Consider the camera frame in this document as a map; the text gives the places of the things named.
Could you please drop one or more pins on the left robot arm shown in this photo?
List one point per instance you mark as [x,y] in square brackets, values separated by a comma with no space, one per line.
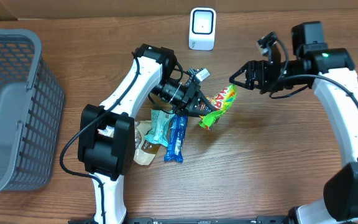
[107,141]

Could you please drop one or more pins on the teal snack packet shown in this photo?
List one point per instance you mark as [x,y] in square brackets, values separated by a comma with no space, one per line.
[159,122]

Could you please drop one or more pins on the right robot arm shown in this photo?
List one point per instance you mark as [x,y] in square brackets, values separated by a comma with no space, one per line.
[331,74]

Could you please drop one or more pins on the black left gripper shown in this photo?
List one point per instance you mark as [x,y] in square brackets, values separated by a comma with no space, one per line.
[192,92]

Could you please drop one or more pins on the blue cookie packet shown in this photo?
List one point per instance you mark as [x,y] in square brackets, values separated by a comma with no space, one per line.
[177,136]

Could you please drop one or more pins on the white barcode scanner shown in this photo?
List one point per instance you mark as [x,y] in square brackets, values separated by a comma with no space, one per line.
[202,30]

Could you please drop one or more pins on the beige cookie pouch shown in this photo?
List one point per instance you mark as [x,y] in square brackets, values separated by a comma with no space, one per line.
[145,151]

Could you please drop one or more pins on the grey plastic shopping basket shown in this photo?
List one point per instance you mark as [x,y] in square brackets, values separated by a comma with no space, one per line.
[31,109]

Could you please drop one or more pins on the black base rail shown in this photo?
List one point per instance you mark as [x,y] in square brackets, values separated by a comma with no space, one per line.
[280,219]

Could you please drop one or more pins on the green gummy candy bag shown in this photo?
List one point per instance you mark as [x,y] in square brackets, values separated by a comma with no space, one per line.
[221,102]

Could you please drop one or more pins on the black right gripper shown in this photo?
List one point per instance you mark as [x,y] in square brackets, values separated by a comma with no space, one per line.
[260,82]

